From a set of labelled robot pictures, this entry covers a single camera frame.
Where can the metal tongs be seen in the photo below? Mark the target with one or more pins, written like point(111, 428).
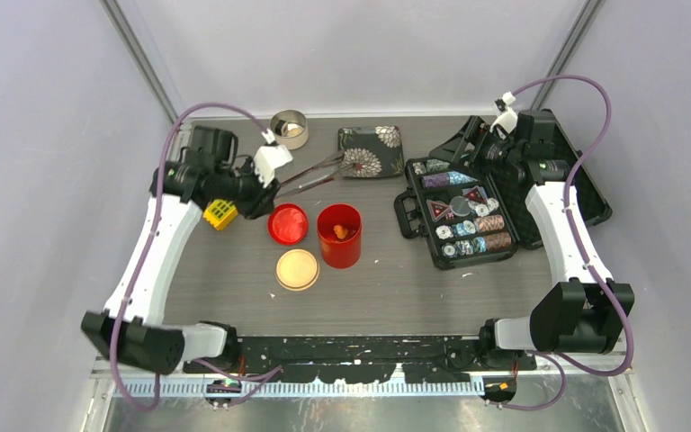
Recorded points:
point(327, 170)

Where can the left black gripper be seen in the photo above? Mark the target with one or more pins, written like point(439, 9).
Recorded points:
point(262, 200)

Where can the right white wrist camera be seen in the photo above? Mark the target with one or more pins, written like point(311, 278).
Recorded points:
point(507, 117)

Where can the orange fried food top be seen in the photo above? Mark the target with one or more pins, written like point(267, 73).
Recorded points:
point(341, 232)

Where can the black floral square plate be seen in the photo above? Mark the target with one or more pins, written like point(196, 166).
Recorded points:
point(371, 152)

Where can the red cylindrical container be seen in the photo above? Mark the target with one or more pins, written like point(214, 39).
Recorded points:
point(340, 254)

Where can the beige round metal bowl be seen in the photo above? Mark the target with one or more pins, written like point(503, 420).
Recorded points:
point(290, 127)

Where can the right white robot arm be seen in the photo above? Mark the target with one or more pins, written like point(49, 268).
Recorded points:
point(586, 311)

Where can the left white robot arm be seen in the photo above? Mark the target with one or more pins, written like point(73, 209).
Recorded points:
point(130, 329)

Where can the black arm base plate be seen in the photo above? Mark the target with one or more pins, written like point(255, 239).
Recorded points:
point(362, 360)

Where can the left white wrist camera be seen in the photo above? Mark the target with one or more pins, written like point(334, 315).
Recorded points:
point(269, 157)

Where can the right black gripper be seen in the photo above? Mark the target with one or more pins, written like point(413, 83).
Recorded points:
point(476, 131)

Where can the beige round lid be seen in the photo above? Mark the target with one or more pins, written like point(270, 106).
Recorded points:
point(297, 270)

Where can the black poker chip case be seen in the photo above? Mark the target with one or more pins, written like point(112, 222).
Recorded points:
point(469, 219)

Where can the aluminium front rail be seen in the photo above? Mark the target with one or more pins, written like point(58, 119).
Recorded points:
point(357, 387)

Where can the yellow red toy block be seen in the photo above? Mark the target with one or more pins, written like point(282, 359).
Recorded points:
point(220, 213)

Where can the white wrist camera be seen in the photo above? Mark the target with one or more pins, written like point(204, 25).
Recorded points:
point(269, 157)
point(507, 117)

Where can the red round lid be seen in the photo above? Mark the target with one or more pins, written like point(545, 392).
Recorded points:
point(288, 224)

